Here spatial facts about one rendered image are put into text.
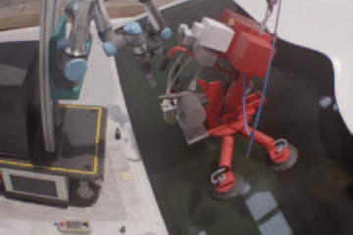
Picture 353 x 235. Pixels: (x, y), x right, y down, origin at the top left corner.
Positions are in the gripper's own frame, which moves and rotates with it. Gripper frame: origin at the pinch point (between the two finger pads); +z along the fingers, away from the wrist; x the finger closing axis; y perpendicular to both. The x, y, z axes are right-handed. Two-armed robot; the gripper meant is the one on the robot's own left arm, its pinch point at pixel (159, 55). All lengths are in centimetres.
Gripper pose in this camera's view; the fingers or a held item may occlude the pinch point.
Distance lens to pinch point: 294.7
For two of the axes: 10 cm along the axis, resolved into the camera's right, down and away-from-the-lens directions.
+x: 8.9, 1.9, 4.2
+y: 3.8, -8.1, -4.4
